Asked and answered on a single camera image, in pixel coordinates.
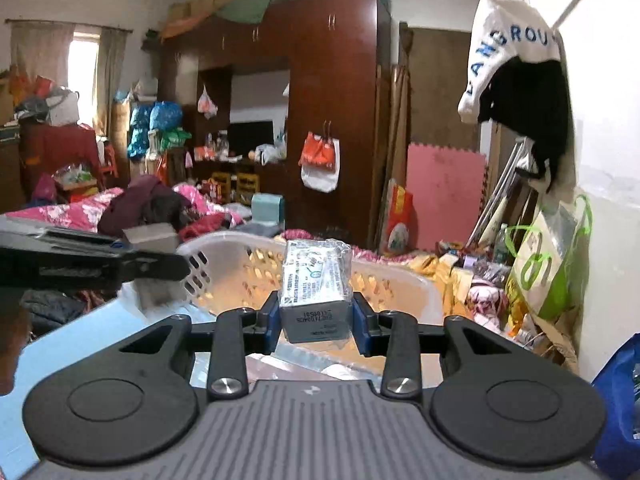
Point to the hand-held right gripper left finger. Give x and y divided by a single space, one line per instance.
270 322

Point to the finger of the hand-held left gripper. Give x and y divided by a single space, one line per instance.
155 266

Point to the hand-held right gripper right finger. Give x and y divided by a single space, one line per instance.
361 322

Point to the grey plastic-wrapped medicine box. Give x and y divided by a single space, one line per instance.
312 285

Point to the clear plastic basket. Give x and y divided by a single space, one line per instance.
230 265

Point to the person's left hand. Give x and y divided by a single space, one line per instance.
11 350

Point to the grey cardboard box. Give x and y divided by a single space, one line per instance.
150 240

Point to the pink floral blanket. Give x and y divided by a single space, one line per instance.
65 210

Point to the dark maroon clothing pile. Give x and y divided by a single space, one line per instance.
145 205

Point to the red and white sack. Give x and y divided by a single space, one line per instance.
399 220

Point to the teal box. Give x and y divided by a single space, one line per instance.
267 207

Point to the blue plastic bags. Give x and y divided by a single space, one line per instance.
155 125

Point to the pink foam mat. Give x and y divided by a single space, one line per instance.
442 195

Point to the black television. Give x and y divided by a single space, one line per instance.
250 135

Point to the orange and white plastic bag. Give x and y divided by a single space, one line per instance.
320 160

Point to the small white hanging bag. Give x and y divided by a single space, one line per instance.
206 102

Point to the beige window curtain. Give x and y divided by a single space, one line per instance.
107 75

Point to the brown wooden wardrobe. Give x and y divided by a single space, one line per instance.
325 85

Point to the blue fabric bag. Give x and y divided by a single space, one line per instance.
617 405

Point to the black hanging garment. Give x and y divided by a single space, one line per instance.
530 110

